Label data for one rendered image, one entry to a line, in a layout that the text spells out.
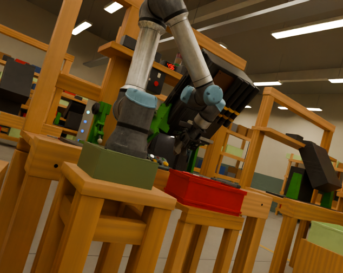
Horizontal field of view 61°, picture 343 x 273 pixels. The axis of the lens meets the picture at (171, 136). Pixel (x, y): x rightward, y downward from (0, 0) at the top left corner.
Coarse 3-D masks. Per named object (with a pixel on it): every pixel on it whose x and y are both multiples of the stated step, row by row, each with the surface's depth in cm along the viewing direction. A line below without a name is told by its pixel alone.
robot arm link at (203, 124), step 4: (196, 116) 132; (200, 116) 130; (196, 120) 131; (200, 120) 130; (204, 120) 129; (196, 124) 132; (200, 124) 130; (204, 124) 130; (208, 124) 131; (204, 128) 132
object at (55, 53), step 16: (64, 0) 172; (80, 0) 173; (64, 16) 170; (128, 16) 191; (64, 32) 171; (128, 32) 191; (48, 48) 172; (64, 48) 172; (48, 64) 168; (112, 64) 191; (128, 64) 194; (48, 80) 169; (112, 80) 189; (32, 96) 170; (48, 96) 170; (112, 96) 190; (32, 112) 166; (112, 112) 191; (32, 128) 167; (112, 128) 192; (224, 128) 245; (208, 160) 242; (208, 176) 242
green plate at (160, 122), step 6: (162, 108) 175; (168, 108) 170; (162, 114) 171; (168, 114) 172; (156, 120) 173; (162, 120) 169; (150, 126) 174; (156, 126) 169; (162, 126) 171; (168, 126) 173; (162, 132) 176
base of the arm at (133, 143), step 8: (120, 128) 99; (128, 128) 98; (136, 128) 98; (112, 136) 99; (120, 136) 97; (128, 136) 97; (136, 136) 98; (144, 136) 101; (112, 144) 97; (120, 144) 97; (128, 144) 96; (136, 144) 97; (144, 144) 100; (120, 152) 95; (128, 152) 96; (136, 152) 97; (144, 152) 100
